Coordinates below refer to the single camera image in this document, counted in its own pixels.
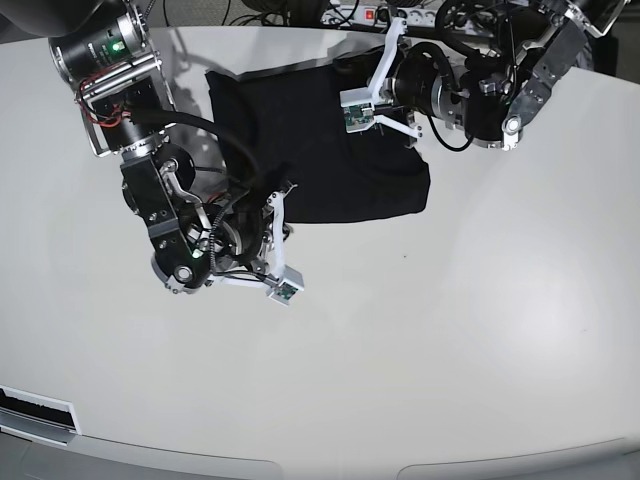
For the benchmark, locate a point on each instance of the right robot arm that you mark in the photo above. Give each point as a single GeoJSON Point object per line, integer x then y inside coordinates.
{"type": "Point", "coordinates": [127, 108]}

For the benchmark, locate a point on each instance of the black t-shirt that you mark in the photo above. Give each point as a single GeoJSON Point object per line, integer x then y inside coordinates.
{"type": "Point", "coordinates": [291, 119]}

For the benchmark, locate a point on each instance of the white power strip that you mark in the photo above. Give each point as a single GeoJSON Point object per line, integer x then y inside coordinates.
{"type": "Point", "coordinates": [416, 14]}

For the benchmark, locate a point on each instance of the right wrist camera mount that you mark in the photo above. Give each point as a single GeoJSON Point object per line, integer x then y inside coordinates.
{"type": "Point", "coordinates": [293, 282]}

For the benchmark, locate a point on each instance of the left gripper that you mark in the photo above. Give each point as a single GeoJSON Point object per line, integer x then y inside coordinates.
{"type": "Point", "coordinates": [415, 80]}

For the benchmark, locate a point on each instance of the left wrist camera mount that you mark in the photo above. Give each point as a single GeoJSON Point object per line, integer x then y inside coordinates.
{"type": "Point", "coordinates": [368, 107]}

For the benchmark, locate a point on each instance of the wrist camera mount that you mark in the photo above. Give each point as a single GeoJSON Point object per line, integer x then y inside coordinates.
{"type": "Point", "coordinates": [293, 282]}
{"type": "Point", "coordinates": [368, 107]}

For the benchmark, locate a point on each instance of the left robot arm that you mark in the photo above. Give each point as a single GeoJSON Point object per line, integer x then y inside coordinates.
{"type": "Point", "coordinates": [494, 64]}

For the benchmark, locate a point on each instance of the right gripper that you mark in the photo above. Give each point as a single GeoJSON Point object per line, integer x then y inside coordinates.
{"type": "Point", "coordinates": [243, 245]}

